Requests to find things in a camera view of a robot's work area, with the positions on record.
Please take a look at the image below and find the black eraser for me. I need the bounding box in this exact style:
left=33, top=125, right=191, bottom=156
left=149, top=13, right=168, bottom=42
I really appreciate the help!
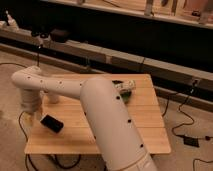
left=41, top=115, right=64, bottom=133

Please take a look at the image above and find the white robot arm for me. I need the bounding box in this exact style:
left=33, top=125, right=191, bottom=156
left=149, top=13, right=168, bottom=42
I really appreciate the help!
left=12, top=66, right=157, bottom=171

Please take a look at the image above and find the wooden table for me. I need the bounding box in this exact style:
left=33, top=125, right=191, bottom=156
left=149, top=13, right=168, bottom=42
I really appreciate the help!
left=25, top=74, right=171, bottom=154

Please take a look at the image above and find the black device on ledge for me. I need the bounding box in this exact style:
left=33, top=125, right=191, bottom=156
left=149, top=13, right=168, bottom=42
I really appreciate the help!
left=50, top=29, right=69, bottom=42

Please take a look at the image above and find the white bottle on ledge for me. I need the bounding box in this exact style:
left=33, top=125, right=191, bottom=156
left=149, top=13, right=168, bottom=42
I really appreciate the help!
left=5, top=10, right=19, bottom=31

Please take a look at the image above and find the green black object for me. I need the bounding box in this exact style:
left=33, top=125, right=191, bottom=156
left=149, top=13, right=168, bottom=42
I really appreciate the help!
left=113, top=80, right=132, bottom=103

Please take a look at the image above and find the small white toy object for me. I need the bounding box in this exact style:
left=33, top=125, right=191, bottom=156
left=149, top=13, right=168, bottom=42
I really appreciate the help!
left=115, top=80, right=136, bottom=93

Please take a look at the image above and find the black power adapter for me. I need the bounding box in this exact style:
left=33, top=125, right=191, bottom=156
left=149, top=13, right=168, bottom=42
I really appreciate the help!
left=183, top=137, right=199, bottom=147

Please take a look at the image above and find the black floor cable left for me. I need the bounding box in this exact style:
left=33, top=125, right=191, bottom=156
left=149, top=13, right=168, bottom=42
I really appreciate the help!
left=0, top=46, right=83, bottom=171

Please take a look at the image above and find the black floor cable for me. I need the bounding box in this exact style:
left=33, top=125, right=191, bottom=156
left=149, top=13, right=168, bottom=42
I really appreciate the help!
left=0, top=46, right=83, bottom=171
left=162, top=79, right=213, bottom=171

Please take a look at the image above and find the black floor cable right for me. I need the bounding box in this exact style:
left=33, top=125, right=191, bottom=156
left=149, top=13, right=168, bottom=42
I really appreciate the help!
left=162, top=79, right=213, bottom=171

